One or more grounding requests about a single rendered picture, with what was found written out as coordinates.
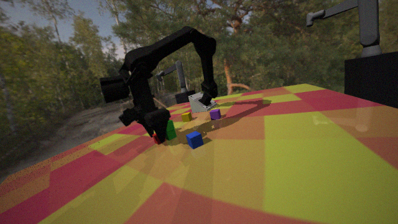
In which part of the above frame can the blue cube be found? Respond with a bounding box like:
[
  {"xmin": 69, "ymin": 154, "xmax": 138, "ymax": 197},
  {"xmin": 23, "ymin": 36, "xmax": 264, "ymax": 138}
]
[{"xmin": 186, "ymin": 131, "xmax": 204, "ymax": 149}]

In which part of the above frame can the purple block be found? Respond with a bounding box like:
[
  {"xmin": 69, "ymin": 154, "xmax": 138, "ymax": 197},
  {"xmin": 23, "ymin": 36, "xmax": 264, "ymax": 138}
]
[{"xmin": 210, "ymin": 109, "xmax": 221, "ymax": 120}]

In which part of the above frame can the yellow cube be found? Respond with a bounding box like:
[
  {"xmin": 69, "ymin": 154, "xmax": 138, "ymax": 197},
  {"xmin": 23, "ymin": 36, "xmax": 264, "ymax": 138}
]
[{"xmin": 181, "ymin": 112, "xmax": 192, "ymax": 123}]

